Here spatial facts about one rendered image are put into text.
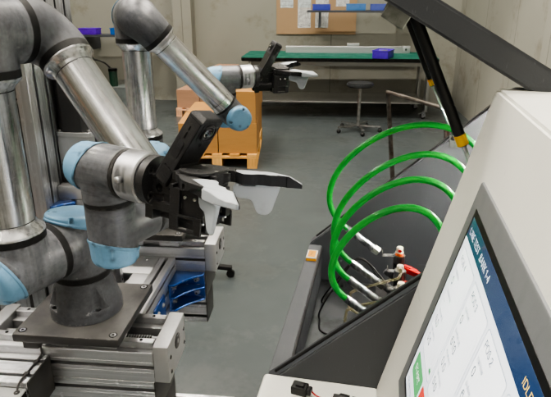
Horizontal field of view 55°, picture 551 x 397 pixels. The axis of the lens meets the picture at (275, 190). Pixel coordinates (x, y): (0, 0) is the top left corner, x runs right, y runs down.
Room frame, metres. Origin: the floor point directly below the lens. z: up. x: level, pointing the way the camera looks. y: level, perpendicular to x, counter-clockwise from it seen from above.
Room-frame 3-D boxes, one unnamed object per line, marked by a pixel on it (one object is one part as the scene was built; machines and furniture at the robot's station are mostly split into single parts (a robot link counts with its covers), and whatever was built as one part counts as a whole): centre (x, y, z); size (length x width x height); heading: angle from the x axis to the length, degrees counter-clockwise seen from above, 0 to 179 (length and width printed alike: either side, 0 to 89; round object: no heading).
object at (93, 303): (1.01, 0.41, 1.09); 0.15 x 0.15 x 0.10
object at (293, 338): (1.21, -0.07, 0.87); 0.62 x 0.04 x 0.16; 169
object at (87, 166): (0.76, 0.26, 1.43); 0.11 x 0.08 x 0.09; 59
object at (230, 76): (1.72, 0.17, 1.43); 0.11 x 0.08 x 0.09; 110
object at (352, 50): (8.17, -0.94, 0.51); 2.81 x 1.12 x 1.02; 85
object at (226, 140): (5.93, 0.60, 0.40); 1.32 x 0.94 x 0.79; 174
